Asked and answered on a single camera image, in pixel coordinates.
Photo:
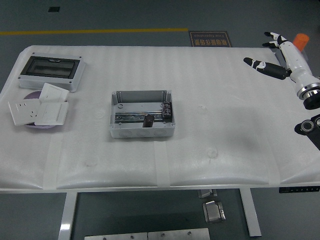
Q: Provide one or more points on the grey distribution box dark window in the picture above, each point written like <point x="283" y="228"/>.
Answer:
<point x="50" y="66"/>

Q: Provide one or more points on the purple plate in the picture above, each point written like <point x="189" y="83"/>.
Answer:
<point x="33" y="95"/>

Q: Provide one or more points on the white switch panel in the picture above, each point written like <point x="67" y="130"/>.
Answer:
<point x="51" y="113"/>
<point x="53" y="92"/>

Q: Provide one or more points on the white table leg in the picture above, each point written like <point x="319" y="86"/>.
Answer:
<point x="250" y="212"/>
<point x="67" y="217"/>

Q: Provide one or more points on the white socket panel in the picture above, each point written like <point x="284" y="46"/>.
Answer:
<point x="23" y="111"/>

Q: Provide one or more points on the black table control panel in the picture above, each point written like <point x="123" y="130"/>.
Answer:
<point x="298" y="189"/>

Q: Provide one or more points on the open grey junction box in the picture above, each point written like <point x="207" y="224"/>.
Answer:
<point x="140" y="96"/>

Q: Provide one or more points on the grey foam block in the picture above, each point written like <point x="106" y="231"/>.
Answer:
<point x="280" y="58"/>

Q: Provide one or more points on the large silver metal block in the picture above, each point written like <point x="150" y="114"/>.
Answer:
<point x="213" y="212"/>

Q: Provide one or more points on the black floor sign orange text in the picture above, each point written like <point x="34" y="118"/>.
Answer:
<point x="210" y="38"/>

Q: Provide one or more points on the orange cylinder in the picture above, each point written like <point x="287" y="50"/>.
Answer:
<point x="301" y="41"/>

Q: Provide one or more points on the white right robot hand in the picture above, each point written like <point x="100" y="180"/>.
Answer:
<point x="295" y="60"/>

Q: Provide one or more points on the dark floor hatch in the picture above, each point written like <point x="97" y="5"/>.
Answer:
<point x="53" y="9"/>

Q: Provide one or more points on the white foam mat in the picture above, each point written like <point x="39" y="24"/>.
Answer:
<point x="150" y="70"/>

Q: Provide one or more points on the metal mounting rail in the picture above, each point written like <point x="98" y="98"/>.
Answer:
<point x="130" y="117"/>

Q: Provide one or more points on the small silver metal block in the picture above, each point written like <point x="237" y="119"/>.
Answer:
<point x="206" y="193"/>

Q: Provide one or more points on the black battery with white print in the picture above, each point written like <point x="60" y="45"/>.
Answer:
<point x="167" y="110"/>

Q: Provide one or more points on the flat metal plate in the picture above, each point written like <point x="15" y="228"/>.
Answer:
<point x="115" y="236"/>
<point x="177" y="234"/>

